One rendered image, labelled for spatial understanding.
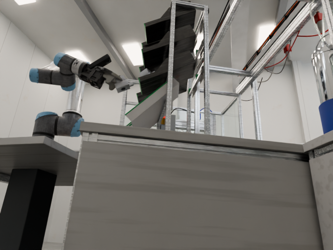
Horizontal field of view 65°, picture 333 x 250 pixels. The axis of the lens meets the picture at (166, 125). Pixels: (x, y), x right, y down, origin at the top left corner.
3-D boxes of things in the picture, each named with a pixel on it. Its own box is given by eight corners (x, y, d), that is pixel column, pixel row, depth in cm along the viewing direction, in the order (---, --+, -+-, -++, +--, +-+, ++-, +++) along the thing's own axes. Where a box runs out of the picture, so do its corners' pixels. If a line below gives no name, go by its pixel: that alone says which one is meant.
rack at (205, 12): (162, 149, 101) (170, -3, 131) (151, 168, 134) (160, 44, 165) (213, 154, 104) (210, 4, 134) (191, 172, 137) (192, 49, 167)
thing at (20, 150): (-101, 149, 108) (-98, 142, 109) (43, 185, 188) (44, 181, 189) (43, 143, 91) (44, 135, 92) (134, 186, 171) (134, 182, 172)
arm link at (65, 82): (55, 82, 141) (54, 64, 134) (77, 85, 143) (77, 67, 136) (52, 91, 135) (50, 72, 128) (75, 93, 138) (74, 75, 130)
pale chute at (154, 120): (130, 133, 123) (124, 127, 125) (133, 142, 136) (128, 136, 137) (173, 98, 130) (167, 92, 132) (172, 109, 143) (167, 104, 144)
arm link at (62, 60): (63, 63, 136) (62, 48, 131) (81, 71, 135) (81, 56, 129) (52, 69, 131) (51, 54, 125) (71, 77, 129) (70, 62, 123)
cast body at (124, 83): (116, 89, 121) (111, 77, 124) (118, 93, 125) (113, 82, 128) (133, 82, 122) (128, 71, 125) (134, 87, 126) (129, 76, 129)
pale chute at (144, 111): (131, 121, 110) (124, 114, 111) (135, 132, 122) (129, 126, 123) (179, 83, 117) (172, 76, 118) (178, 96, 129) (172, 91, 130)
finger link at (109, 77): (117, 88, 121) (101, 83, 124) (123, 78, 123) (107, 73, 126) (114, 84, 118) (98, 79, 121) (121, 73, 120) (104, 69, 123)
